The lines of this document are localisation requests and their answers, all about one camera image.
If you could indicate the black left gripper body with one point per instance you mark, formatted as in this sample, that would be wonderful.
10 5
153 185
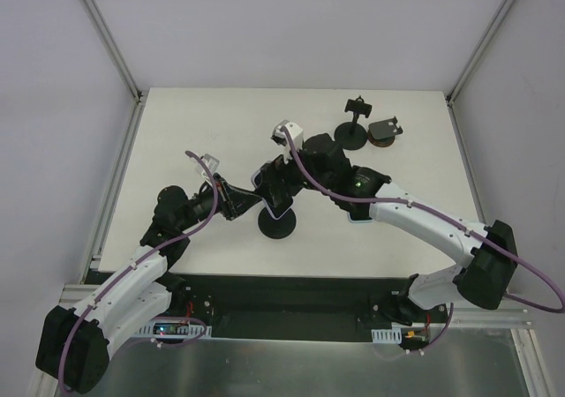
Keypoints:
226 199

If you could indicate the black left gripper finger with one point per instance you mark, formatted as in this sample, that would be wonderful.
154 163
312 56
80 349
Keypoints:
241 203
230 191

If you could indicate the aluminium frame post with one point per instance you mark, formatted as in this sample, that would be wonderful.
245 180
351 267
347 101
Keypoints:
109 43
493 27

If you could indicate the black round base phone stand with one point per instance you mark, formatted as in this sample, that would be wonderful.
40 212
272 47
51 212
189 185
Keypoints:
277 228

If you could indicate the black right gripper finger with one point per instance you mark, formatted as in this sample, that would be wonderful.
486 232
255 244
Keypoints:
267 185
284 187

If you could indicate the aluminium frame post right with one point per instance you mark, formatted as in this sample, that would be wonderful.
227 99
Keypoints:
493 27

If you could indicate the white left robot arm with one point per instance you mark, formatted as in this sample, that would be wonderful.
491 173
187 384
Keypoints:
78 343

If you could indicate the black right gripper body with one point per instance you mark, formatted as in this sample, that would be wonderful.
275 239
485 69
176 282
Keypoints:
283 181

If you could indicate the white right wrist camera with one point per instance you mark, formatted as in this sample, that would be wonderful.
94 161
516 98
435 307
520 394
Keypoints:
289 135

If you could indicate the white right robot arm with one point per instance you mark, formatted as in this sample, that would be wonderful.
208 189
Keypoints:
480 274

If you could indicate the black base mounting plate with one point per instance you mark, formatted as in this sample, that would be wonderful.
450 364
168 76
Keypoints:
298 309

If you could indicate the black clamp phone stand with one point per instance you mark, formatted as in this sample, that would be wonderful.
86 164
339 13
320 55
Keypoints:
351 135

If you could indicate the brown base phone stand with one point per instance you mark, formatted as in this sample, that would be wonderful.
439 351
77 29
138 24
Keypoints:
383 133

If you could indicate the light blue smartphone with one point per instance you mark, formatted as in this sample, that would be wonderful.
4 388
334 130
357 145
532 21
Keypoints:
359 218

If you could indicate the aluminium frame post left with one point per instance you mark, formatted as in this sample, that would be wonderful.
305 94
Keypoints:
109 43

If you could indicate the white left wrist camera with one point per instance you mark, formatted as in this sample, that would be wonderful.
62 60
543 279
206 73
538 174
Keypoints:
205 165

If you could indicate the lavender smartphone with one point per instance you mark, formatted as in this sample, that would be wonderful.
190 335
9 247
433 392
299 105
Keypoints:
276 212

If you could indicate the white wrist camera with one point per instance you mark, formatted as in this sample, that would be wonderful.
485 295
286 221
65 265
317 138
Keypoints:
205 165
289 135

